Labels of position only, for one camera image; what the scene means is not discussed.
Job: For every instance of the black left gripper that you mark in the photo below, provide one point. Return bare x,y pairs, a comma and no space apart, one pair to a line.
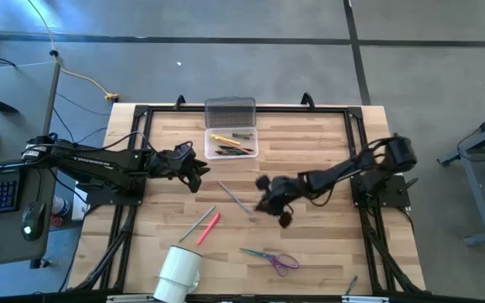
162,164

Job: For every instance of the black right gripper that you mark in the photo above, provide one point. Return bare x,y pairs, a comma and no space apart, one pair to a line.
280,193

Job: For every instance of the teal pen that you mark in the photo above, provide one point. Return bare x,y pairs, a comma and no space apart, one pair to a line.
225,152

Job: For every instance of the yellow marker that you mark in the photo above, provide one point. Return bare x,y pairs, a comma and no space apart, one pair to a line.
225,139

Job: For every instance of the black pen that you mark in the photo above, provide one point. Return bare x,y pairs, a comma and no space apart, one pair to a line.
234,148

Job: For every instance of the blue-grey pencil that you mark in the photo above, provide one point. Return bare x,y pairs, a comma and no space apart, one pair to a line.
234,197

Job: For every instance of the green-grey pencil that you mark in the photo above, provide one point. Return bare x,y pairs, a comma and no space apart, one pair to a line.
197,224

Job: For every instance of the pink marker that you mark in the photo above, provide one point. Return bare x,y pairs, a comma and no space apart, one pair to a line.
209,228

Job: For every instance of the clear plastic supply box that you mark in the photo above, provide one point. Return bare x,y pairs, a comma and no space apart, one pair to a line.
230,113

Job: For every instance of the thin green pen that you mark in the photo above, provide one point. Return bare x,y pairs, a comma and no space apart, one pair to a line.
351,285

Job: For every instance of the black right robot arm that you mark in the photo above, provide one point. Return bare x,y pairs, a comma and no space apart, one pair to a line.
400,153

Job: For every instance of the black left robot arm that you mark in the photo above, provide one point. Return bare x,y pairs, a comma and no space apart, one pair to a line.
99,162

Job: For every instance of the white box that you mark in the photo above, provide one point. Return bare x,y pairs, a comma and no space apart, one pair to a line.
79,208

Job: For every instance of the white mug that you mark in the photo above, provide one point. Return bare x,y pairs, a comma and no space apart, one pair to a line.
179,269

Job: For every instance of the white bottle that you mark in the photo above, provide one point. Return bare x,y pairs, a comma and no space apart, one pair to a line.
61,206

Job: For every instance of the black computer mouse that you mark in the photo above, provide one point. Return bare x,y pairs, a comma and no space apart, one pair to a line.
33,221

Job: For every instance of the grey metal table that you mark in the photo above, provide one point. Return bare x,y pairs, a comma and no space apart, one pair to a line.
478,198

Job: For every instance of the grey desk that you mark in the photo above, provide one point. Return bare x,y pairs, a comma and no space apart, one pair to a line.
15,92

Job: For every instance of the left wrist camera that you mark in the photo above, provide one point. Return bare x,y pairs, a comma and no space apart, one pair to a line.
183,152

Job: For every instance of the black frame clamp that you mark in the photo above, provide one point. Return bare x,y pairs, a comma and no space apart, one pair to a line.
180,101
308,100

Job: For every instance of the black aluminium table frame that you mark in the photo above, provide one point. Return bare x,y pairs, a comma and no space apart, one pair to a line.
310,109

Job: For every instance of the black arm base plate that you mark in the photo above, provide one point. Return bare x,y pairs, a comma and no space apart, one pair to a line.
99,198
394,198

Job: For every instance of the silver metal bracket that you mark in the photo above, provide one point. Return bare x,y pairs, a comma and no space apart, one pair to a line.
129,299
364,299

